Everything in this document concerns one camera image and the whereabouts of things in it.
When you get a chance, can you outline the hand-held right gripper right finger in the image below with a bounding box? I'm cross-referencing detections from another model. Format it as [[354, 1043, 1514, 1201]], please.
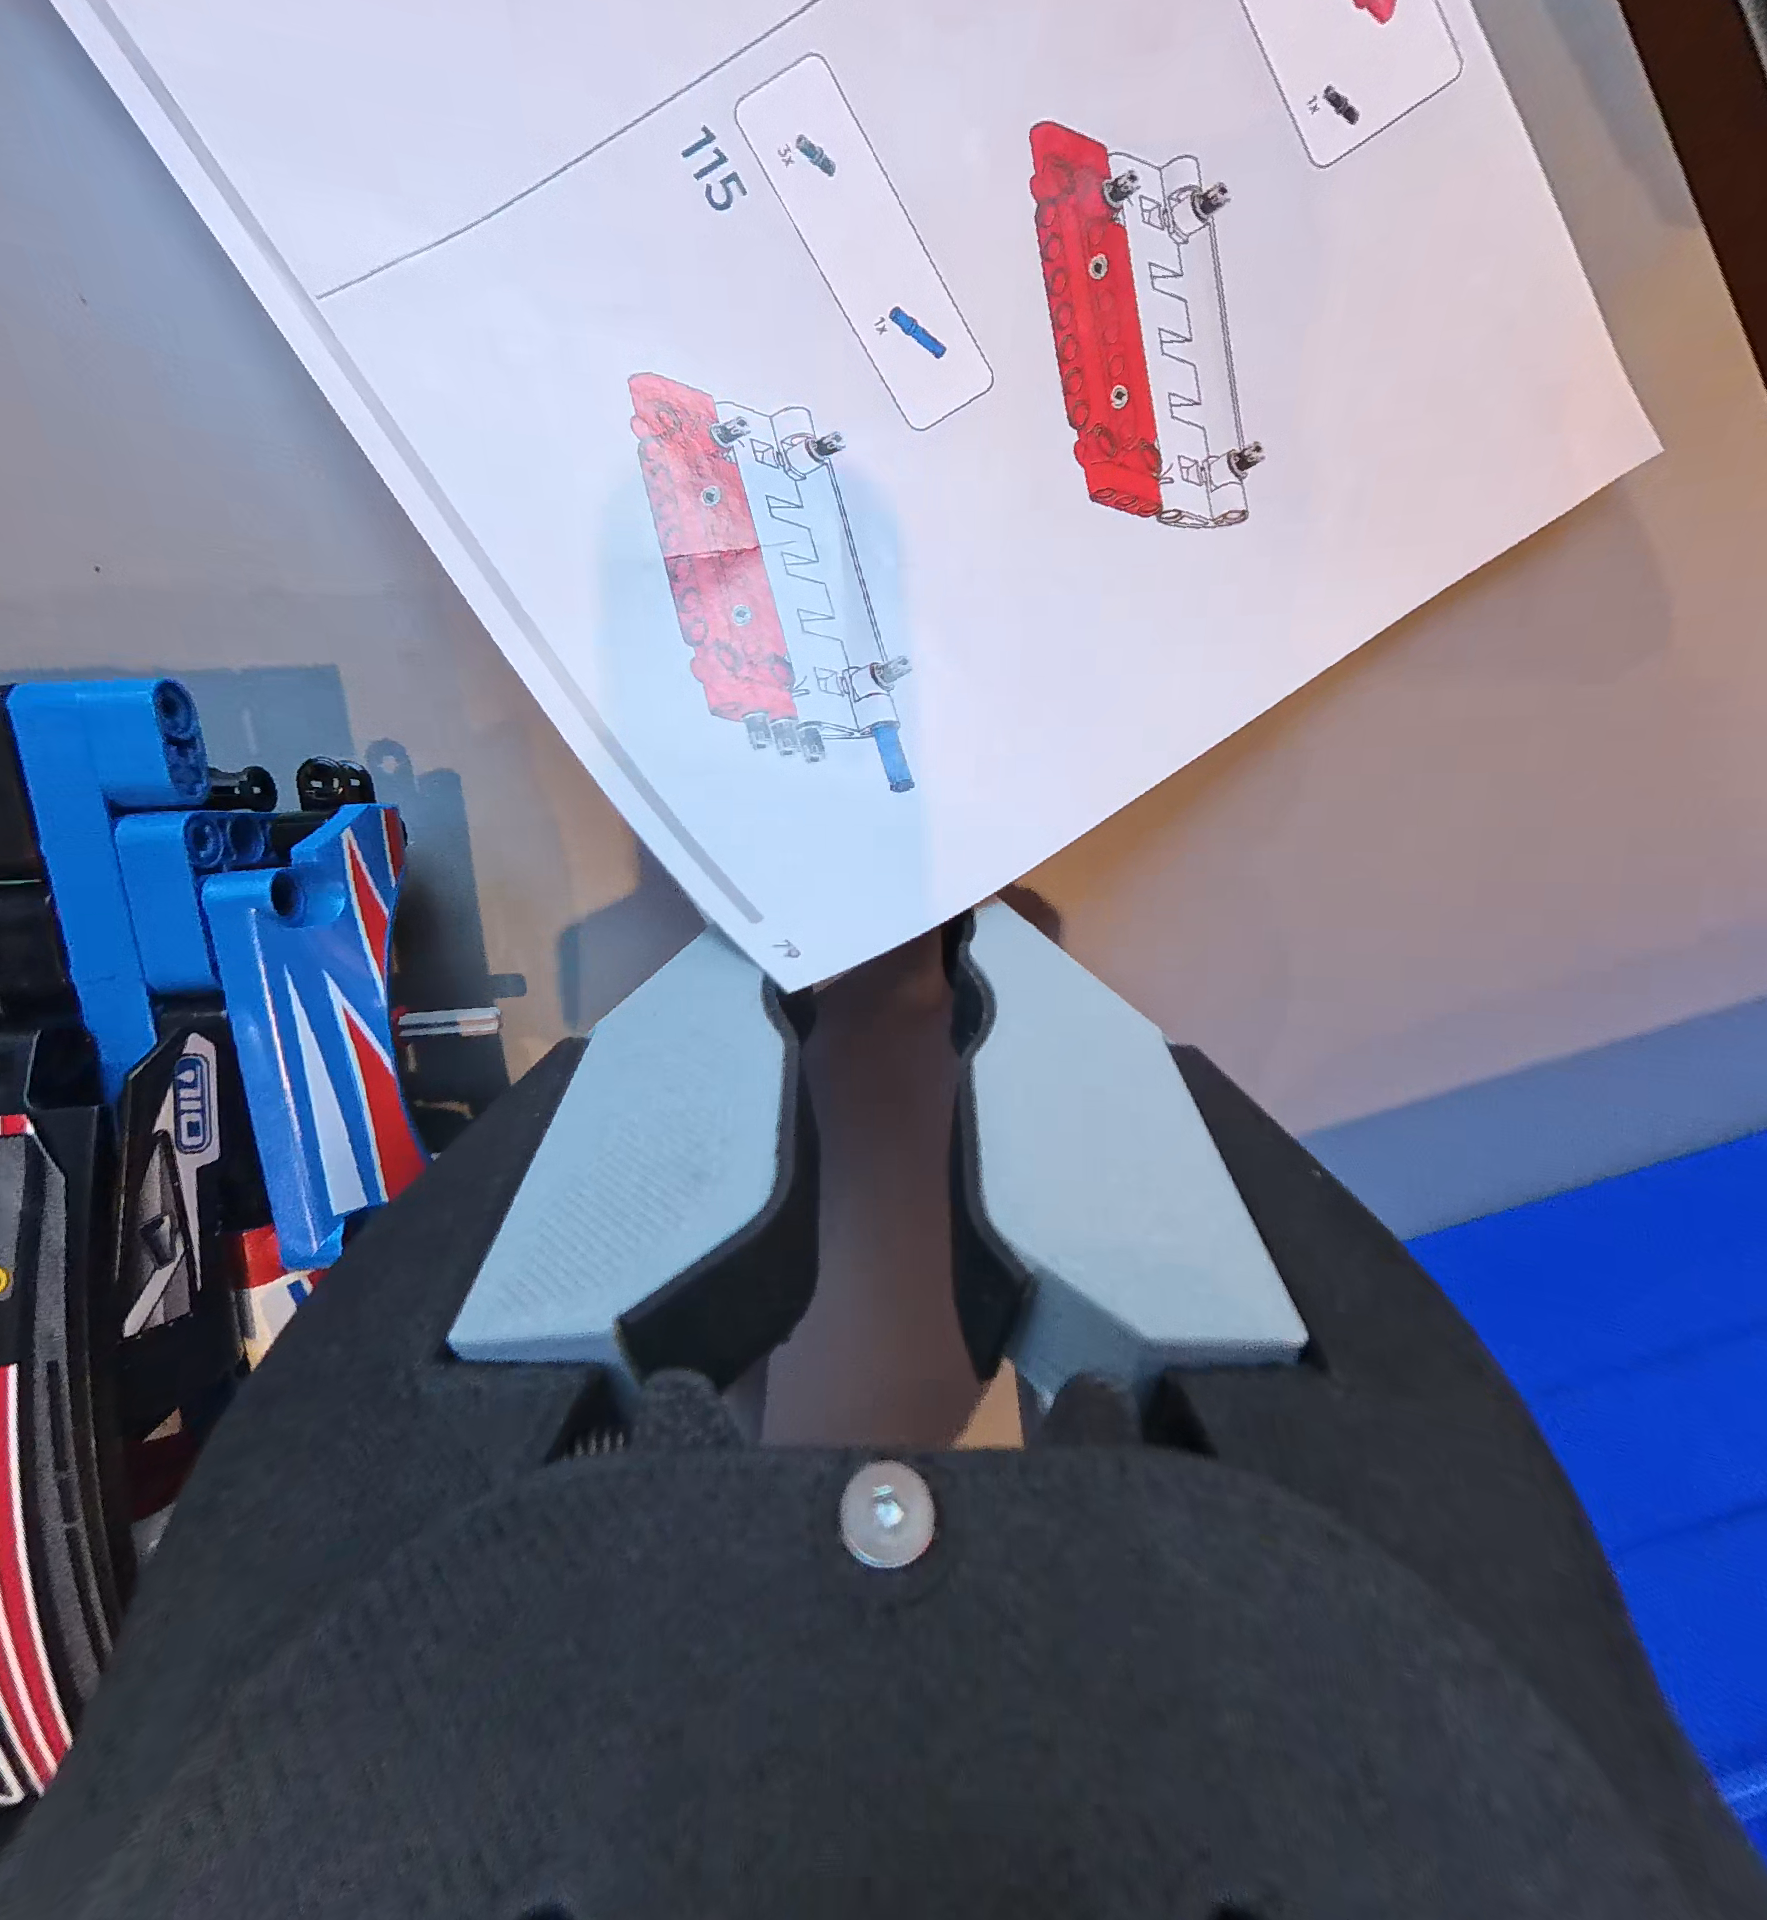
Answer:
[[946, 897, 1311, 1385]]

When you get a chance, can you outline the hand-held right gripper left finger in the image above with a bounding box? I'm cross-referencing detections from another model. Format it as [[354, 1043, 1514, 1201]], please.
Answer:
[[445, 922, 824, 1391]]

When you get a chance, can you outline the instruction booklet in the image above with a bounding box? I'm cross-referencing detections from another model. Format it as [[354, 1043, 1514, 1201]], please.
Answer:
[[51, 0, 1664, 992]]

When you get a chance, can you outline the grey desk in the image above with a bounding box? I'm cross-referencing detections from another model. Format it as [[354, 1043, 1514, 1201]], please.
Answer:
[[0, 0, 1767, 1246]]

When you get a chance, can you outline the blue object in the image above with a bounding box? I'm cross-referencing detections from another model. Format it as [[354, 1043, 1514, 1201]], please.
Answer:
[[1399, 1119, 1767, 1920]]

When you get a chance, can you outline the partly built toy car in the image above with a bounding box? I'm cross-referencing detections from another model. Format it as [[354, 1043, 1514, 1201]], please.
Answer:
[[0, 674, 516, 1878]]

